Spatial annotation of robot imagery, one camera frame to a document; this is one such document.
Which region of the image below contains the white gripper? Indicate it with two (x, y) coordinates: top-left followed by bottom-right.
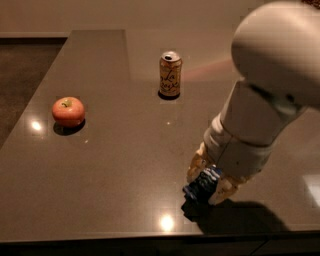
(187, 114), (273, 205)

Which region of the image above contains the blue RXBAR wrapper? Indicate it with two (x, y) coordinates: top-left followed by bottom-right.
(183, 165), (222, 203)

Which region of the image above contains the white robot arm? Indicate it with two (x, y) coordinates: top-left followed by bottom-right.
(183, 1), (320, 205)

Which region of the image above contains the yellow LaCroix soda can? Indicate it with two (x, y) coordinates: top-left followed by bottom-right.
(159, 51), (182, 100)

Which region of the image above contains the red apple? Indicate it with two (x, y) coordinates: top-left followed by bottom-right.
(52, 97), (85, 128)

